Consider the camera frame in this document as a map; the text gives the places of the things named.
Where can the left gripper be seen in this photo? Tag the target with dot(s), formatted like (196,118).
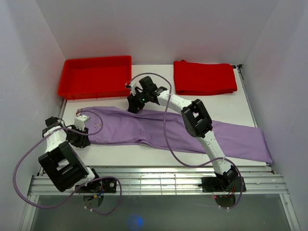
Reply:
(83,141)

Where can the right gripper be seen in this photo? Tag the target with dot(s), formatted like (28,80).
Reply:
(133,103)

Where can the purple trousers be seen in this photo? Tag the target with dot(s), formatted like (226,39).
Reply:
(114,126)

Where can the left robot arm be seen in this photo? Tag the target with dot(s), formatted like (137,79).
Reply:
(60,161)

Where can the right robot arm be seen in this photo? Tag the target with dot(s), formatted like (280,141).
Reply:
(197,123)

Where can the folded red trousers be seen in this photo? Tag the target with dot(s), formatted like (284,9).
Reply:
(203,79)

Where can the red plastic tray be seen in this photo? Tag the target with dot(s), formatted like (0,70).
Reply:
(99,77)

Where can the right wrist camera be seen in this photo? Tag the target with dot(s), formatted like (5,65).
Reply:
(131,85)

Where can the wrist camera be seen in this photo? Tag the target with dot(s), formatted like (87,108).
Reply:
(131,85)
(80,122)

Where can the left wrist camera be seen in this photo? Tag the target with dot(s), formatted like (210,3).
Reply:
(80,122)

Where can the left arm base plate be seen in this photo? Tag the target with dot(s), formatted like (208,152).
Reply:
(106,185)

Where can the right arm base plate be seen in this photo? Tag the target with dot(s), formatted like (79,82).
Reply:
(214,184)

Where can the aluminium frame rail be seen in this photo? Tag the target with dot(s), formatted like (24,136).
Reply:
(185,181)

